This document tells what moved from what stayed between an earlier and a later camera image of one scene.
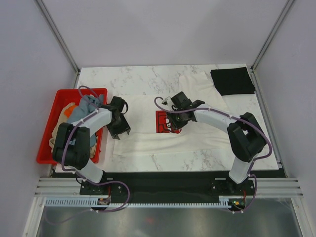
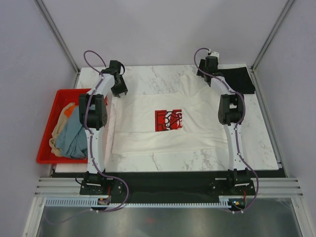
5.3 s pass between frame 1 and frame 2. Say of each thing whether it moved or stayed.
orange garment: stayed
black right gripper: moved
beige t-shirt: stayed
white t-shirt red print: stayed
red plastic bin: stayed
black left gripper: moved
